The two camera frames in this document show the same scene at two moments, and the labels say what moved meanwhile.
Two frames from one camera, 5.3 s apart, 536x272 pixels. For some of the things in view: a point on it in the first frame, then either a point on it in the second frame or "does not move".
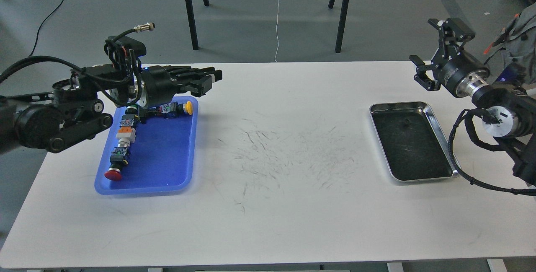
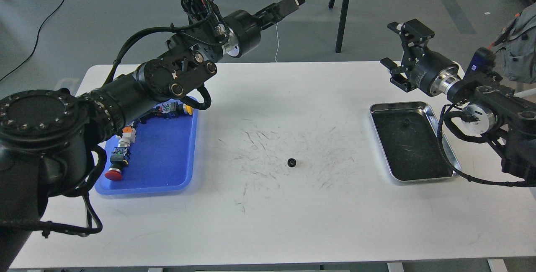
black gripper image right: (461, 73) -> (434, 73)
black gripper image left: (161, 86) -> (244, 33)
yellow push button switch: (171, 109) does not move
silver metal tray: (413, 145) does not move
